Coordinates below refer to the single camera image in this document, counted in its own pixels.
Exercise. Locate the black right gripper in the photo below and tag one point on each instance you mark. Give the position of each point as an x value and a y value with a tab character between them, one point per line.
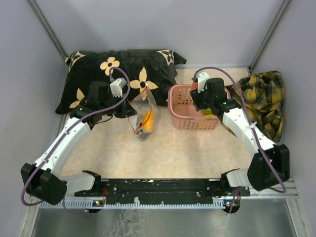
196	98

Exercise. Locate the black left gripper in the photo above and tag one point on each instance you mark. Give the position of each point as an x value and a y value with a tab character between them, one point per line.
126	109

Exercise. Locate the watermelon slice toy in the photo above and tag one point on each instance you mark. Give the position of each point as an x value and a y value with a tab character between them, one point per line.
194	86

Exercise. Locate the clear zip top bag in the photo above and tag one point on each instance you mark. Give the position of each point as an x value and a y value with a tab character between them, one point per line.
141	104

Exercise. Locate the yellow mango toy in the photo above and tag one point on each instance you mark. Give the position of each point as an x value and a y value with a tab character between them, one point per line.
149	121

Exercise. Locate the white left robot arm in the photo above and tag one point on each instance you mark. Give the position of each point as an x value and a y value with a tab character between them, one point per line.
42	178

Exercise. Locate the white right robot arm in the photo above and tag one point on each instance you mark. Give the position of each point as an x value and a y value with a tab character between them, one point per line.
270	162

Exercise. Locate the green custard apple toy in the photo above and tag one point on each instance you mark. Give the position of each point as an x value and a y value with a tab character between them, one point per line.
207	112

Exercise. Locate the pink plastic basket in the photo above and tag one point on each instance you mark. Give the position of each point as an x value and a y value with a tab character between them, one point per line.
183	112

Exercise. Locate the black floral pillow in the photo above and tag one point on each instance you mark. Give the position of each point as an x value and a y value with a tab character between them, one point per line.
151	68

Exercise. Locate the yellow plaid shirt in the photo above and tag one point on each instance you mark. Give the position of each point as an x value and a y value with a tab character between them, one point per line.
264	95

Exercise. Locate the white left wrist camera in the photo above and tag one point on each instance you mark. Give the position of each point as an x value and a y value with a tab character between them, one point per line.
117	86

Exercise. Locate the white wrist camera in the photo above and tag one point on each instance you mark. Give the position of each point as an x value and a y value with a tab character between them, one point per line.
117	86
201	79

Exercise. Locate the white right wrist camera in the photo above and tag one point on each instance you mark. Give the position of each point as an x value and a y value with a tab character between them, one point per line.
201	79

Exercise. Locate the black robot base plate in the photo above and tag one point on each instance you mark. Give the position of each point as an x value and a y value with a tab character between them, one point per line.
158	191

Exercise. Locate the aluminium frame rail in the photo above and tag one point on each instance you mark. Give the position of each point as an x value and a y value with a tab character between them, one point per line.
72	202

